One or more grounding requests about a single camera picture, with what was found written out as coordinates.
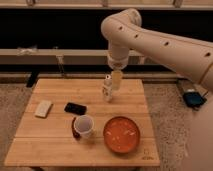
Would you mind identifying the white cup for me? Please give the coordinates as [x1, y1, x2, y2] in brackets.
[74, 115, 94, 138]

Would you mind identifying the wooden table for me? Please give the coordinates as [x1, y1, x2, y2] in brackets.
[4, 79, 160, 167]

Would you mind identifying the white rectangular block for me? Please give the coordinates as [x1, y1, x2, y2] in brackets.
[34, 100, 52, 118]

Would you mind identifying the dark blue device on floor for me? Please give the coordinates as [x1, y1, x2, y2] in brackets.
[183, 91, 206, 107]

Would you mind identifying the black smartphone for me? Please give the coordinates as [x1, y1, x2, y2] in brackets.
[64, 103, 87, 115]

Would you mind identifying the orange bowl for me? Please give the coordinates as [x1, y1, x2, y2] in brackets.
[103, 116, 140, 154]

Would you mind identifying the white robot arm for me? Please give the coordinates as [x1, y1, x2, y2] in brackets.
[101, 8, 213, 171]

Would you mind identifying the long grey rail shelf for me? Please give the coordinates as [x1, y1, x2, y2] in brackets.
[0, 48, 168, 66]

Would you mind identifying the small white bottle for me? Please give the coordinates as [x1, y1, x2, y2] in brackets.
[102, 75, 112, 102]

